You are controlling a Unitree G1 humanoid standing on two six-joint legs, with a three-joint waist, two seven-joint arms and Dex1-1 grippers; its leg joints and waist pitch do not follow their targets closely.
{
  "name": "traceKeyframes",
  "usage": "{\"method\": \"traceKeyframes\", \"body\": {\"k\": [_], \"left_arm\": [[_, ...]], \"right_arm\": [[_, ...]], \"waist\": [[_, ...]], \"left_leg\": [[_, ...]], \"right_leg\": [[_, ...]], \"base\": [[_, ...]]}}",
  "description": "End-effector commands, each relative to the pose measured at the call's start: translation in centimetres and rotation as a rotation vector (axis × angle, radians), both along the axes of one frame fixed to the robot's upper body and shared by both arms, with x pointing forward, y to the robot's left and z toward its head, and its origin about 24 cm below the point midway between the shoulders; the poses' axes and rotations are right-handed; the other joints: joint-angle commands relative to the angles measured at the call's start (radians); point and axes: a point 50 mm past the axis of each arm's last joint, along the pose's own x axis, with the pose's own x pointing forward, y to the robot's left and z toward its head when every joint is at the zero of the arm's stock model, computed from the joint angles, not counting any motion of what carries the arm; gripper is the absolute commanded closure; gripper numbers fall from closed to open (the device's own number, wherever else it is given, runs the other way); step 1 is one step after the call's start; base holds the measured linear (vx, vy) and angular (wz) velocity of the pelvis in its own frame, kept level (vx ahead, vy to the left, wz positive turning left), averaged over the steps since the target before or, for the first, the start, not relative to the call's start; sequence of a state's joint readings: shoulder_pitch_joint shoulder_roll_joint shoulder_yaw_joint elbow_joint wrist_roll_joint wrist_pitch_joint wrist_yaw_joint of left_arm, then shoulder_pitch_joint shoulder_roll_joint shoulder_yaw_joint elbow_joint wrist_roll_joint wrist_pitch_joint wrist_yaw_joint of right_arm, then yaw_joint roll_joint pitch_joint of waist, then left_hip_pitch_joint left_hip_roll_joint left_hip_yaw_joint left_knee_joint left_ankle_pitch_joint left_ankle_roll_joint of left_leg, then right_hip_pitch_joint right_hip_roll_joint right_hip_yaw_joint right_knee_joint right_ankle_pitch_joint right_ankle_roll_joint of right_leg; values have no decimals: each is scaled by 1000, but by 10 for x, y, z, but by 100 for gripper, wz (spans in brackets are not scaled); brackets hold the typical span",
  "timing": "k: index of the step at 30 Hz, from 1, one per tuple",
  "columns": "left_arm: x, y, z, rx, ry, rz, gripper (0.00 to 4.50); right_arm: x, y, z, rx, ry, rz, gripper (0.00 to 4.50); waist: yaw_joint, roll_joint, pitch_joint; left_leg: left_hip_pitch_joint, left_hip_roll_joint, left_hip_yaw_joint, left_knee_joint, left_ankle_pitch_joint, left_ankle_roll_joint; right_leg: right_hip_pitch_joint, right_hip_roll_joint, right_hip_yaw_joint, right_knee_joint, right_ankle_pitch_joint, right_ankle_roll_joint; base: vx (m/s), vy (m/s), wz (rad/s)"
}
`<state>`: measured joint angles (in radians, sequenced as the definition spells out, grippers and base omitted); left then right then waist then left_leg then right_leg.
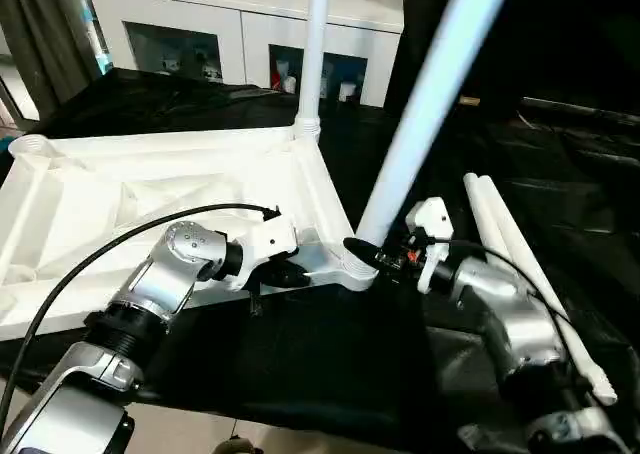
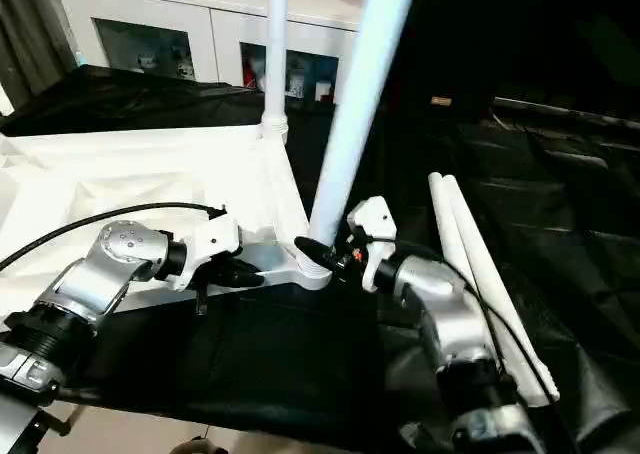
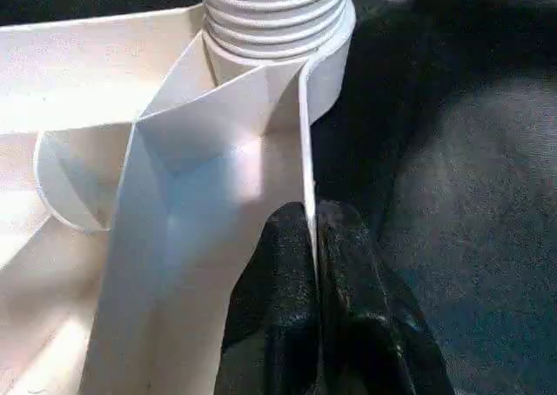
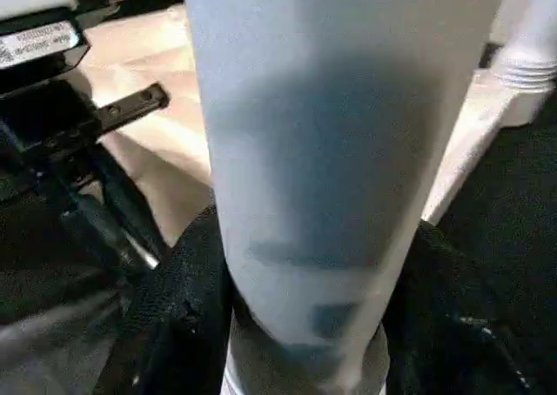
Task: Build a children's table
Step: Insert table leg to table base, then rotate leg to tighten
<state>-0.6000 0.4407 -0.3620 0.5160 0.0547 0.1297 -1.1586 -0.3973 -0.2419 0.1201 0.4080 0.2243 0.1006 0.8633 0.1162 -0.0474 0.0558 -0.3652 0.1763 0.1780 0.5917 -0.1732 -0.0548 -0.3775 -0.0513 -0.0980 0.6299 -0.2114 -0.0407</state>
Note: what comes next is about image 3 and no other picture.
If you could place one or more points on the white plastic table leg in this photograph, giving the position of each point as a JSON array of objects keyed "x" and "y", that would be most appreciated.
[{"x": 274, "y": 16}]

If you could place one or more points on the black work mat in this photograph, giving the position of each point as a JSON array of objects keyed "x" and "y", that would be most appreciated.
[{"x": 470, "y": 221}]

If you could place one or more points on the white plastic table top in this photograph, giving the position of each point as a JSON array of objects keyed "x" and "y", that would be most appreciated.
[{"x": 87, "y": 238}]

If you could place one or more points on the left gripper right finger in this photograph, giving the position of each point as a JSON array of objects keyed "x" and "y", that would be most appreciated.
[{"x": 374, "y": 325}]

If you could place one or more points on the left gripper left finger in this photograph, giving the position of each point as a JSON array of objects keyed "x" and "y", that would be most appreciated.
[{"x": 274, "y": 317}]

